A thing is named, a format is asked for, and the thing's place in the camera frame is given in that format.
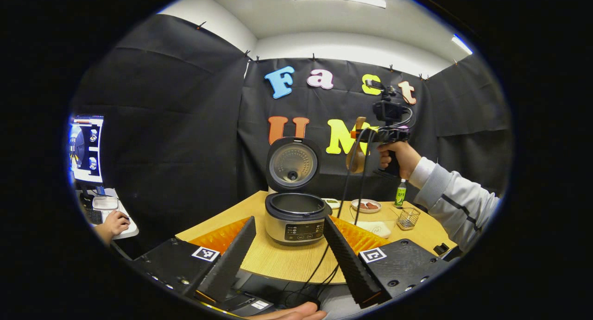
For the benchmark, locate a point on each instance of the white round plate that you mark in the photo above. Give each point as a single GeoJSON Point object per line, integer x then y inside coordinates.
{"type": "Point", "coordinates": [366, 210]}

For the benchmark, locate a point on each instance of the black backdrop cloth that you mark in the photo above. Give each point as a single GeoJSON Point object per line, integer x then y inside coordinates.
{"type": "Point", "coordinates": [162, 125]}

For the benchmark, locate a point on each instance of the white desk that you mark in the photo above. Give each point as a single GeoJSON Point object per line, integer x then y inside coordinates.
{"type": "Point", "coordinates": [127, 229]}

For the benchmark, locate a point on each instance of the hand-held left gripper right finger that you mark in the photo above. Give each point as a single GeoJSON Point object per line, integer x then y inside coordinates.
{"type": "Point", "coordinates": [350, 264]}

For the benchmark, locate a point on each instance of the dark grey rice cooker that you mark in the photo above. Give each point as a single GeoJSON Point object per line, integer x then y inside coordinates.
{"type": "Point", "coordinates": [296, 218]}

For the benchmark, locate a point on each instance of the black keyboard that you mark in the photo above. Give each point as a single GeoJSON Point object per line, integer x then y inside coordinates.
{"type": "Point", "coordinates": [95, 216]}

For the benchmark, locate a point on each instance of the white divided dish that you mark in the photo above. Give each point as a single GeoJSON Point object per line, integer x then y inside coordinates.
{"type": "Point", "coordinates": [332, 203]}

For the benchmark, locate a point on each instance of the green drink bottle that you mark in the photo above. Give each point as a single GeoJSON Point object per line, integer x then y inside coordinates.
{"type": "Point", "coordinates": [400, 197]}

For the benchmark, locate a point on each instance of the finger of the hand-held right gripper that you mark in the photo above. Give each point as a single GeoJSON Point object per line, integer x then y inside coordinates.
{"type": "Point", "coordinates": [361, 134]}

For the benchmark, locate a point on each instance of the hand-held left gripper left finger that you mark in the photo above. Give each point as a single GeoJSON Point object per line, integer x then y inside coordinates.
{"type": "Point", "coordinates": [234, 260]}

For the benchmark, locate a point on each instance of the small white box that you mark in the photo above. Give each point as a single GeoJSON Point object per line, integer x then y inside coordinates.
{"type": "Point", "coordinates": [105, 203]}

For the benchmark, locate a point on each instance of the clear plastic container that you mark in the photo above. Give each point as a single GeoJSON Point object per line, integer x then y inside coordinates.
{"type": "Point", "coordinates": [394, 225]}

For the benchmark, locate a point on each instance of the computer monitor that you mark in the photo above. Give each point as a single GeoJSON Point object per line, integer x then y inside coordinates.
{"type": "Point", "coordinates": [85, 148]}

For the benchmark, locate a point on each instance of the wooden spoon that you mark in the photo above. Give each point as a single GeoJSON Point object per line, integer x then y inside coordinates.
{"type": "Point", "coordinates": [356, 160]}

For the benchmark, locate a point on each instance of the small ceiling light panel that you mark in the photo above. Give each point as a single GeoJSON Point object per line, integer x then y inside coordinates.
{"type": "Point", "coordinates": [462, 44]}

